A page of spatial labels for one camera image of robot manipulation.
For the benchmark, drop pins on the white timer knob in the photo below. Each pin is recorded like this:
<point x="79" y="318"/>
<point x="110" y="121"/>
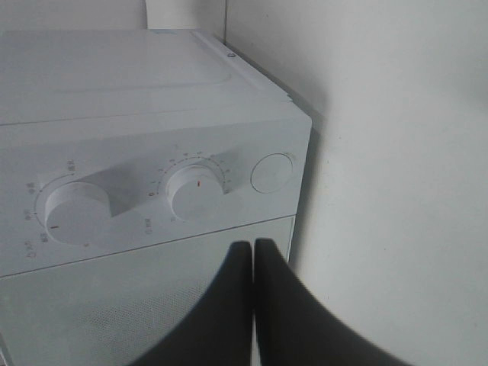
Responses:
<point x="194" y="192"/>

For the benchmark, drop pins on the upper white power knob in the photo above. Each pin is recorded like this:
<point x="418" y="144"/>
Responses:
<point x="76" y="213"/>

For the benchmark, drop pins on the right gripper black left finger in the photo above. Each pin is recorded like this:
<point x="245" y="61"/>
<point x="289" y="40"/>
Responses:
<point x="218" y="329"/>

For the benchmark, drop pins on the white microwave oven body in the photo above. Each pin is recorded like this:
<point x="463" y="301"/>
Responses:
<point x="125" y="110"/>

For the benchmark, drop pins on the round door release button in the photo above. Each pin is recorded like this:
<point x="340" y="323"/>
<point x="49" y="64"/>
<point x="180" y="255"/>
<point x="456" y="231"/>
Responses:
<point x="271" y="173"/>

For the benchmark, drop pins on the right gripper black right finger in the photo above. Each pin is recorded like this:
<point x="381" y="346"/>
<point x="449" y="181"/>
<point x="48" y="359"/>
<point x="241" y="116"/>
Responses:
<point x="294" y="328"/>

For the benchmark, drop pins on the white microwave door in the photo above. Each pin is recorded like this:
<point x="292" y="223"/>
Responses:
<point x="110" y="310"/>

